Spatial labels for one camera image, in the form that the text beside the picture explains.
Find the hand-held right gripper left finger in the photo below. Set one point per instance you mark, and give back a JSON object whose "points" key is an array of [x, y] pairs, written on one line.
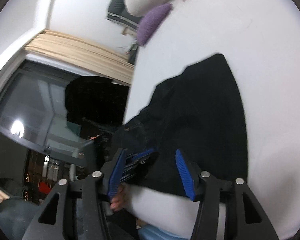
{"points": [[116, 175]]}

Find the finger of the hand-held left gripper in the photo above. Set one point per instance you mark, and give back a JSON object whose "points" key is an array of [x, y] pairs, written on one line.
{"points": [[131, 172], [142, 156]]}

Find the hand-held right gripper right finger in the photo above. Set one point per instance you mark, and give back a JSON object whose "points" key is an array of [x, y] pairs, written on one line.
{"points": [[186, 177]]}

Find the black denim pants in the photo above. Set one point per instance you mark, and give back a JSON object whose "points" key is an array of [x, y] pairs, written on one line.
{"points": [[202, 117]]}

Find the person's left hand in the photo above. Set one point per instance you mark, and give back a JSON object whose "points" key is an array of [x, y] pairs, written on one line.
{"points": [[118, 200]]}

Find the light blue cloth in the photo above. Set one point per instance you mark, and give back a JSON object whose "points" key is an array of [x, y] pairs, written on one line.
{"points": [[162, 233]]}

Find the black hanging garment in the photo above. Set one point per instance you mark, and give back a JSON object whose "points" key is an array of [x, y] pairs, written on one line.
{"points": [[95, 102]]}

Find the grey nightstand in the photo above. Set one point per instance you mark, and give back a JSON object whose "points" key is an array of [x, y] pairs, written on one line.
{"points": [[133, 52]]}

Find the dark cloth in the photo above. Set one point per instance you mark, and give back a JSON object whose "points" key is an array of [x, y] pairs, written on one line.
{"points": [[12, 205]]}

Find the glass window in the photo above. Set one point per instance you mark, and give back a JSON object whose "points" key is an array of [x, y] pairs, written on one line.
{"points": [[27, 110]]}

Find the beige curtain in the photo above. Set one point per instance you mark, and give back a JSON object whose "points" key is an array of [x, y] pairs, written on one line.
{"points": [[77, 50]]}

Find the purple cushion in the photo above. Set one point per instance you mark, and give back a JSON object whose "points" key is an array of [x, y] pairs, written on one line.
{"points": [[152, 22]]}

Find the bed with white sheet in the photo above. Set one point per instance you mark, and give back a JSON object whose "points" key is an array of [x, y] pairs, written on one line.
{"points": [[252, 42]]}

